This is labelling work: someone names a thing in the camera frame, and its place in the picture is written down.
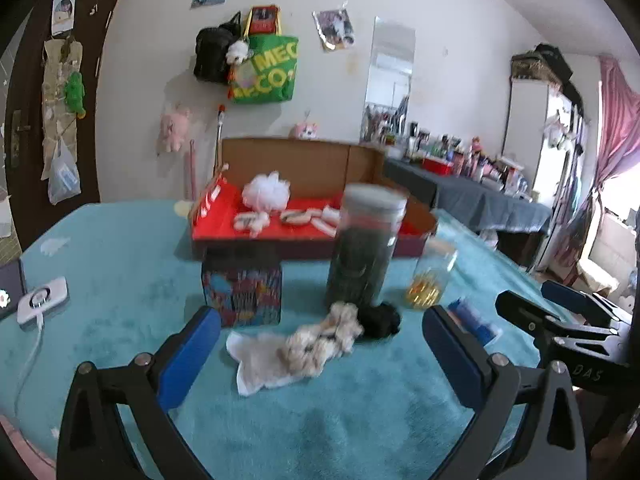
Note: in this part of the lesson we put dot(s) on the red basin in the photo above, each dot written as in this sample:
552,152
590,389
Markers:
436,165

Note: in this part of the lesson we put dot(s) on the cardboard box red lining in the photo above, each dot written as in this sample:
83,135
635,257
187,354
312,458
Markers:
317,172

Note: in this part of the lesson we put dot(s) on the white wardrobe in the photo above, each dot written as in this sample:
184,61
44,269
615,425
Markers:
542,130

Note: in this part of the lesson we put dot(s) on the dark wooden door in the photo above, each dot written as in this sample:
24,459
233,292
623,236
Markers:
60,37

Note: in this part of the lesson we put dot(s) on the blue white fabric pouch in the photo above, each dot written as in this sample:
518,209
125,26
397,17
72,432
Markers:
470,321

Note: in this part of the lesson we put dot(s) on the white plush sheep toy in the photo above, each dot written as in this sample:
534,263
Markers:
251,222

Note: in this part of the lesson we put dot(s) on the white tissue cloth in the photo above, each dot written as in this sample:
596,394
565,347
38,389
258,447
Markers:
261,362

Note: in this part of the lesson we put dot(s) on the mop pole orange grips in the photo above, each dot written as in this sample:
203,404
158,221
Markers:
221,112

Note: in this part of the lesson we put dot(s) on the floral beauty cream box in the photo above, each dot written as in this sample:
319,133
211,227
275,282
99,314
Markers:
243,283

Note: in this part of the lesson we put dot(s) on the small white plush on bag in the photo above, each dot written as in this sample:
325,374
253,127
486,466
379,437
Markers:
238,53

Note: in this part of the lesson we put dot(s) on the green plush toy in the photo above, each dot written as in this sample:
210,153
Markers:
74,93

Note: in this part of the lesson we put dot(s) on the black scrunchie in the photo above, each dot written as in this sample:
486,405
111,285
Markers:
379,322

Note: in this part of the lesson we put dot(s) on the beige fluffy scrunchie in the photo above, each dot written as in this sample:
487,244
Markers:
307,351

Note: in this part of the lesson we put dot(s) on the wall mirror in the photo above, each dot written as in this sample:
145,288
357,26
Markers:
386,103

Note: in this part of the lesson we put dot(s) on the large glass tea jar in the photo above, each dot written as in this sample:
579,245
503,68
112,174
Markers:
366,236

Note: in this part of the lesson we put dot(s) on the dark cloth side table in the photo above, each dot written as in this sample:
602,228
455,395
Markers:
472,204

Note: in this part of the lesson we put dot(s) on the teal table blanket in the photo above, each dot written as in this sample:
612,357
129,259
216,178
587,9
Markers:
386,411

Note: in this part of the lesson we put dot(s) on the white charger device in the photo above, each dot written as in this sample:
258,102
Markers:
41,300

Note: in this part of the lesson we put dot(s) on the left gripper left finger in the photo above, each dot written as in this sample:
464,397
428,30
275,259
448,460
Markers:
93,443

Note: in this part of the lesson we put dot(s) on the pink curtain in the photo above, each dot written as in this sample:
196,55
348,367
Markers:
619,146

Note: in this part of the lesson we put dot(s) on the small glass capsule jar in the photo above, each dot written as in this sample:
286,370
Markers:
431,274

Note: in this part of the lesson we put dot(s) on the white mesh bath pouf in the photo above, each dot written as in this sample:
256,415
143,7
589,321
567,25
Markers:
266,193

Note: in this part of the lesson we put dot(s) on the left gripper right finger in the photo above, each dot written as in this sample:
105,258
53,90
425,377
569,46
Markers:
525,421

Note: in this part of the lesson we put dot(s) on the pink fox plush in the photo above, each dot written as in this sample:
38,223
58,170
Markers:
304,131

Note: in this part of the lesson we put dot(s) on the white sock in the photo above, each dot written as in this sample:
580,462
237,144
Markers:
327,221

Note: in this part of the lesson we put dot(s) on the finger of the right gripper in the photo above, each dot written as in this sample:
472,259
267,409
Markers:
549,329
594,308

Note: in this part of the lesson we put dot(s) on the black backpack on wall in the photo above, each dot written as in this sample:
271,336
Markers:
211,47

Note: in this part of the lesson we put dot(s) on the pink bunny plush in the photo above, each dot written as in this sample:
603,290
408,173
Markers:
174,129

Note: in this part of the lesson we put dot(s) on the green tote bag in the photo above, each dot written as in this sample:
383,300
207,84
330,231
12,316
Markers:
269,74

